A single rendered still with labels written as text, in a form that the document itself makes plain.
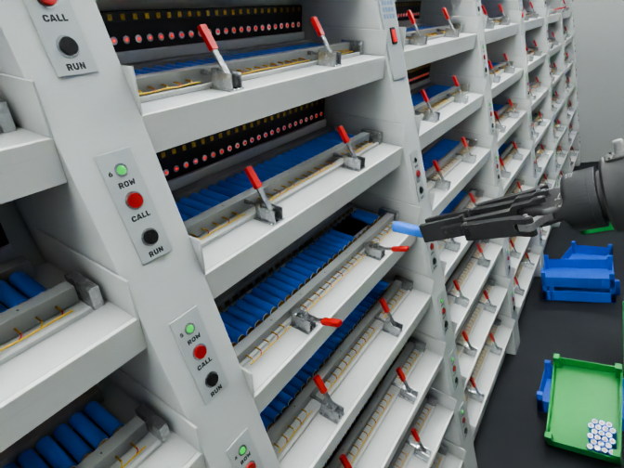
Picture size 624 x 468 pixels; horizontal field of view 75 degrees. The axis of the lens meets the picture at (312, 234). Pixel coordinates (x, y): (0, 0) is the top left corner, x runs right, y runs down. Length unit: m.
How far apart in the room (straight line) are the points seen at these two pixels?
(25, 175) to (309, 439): 0.60
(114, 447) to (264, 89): 0.51
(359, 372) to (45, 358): 0.60
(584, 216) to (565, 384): 1.28
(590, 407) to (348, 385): 1.08
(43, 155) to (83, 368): 0.21
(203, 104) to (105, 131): 0.13
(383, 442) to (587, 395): 0.95
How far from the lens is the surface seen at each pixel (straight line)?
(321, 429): 0.82
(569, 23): 4.39
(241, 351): 0.65
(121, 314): 0.50
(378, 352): 0.94
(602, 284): 2.39
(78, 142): 0.46
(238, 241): 0.59
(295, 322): 0.71
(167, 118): 0.52
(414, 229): 0.68
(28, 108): 0.47
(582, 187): 0.57
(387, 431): 1.06
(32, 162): 0.45
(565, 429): 1.76
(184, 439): 0.60
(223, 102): 0.57
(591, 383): 1.81
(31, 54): 0.47
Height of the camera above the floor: 1.31
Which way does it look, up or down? 19 degrees down
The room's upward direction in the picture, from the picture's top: 16 degrees counter-clockwise
